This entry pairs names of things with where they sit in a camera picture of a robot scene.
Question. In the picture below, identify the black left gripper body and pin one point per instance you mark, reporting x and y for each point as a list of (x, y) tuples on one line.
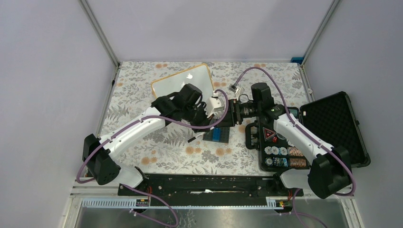
[(197, 116)]

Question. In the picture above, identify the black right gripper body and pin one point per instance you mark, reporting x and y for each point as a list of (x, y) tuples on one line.
[(235, 111)]

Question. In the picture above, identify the yellow framed whiteboard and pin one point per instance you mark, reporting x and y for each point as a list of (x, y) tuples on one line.
[(199, 76)]

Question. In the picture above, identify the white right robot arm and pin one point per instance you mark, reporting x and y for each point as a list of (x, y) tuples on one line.
[(329, 167)]

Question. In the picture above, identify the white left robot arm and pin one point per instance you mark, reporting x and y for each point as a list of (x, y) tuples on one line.
[(100, 155)]

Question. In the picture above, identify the dark grey brick baseplate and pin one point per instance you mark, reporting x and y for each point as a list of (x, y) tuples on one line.
[(225, 135)]

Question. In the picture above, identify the blue toy brick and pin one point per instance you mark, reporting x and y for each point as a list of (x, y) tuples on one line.
[(216, 135)]

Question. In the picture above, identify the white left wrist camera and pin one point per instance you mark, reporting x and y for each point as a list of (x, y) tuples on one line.
[(214, 104)]

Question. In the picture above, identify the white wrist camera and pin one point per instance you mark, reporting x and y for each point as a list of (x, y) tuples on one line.
[(214, 104), (234, 88)]

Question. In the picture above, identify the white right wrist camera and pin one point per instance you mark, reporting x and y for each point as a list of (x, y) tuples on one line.
[(234, 88)]

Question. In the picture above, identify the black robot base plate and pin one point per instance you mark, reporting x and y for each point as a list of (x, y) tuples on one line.
[(168, 186)]

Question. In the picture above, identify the blue corner bracket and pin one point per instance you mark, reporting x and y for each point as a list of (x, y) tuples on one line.
[(298, 60)]

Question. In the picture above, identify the white slotted cable duct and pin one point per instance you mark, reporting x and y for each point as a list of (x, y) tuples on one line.
[(182, 203)]

